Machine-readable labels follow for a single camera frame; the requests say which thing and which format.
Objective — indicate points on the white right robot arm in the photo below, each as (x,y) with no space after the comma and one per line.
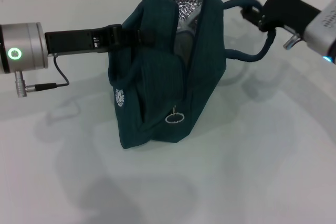
(320,32)

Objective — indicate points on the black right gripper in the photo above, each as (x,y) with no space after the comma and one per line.
(286,11)

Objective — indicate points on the dark teal fabric lunch bag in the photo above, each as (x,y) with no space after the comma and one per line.
(157,90)

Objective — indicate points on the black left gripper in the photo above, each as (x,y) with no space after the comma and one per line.
(76,41)

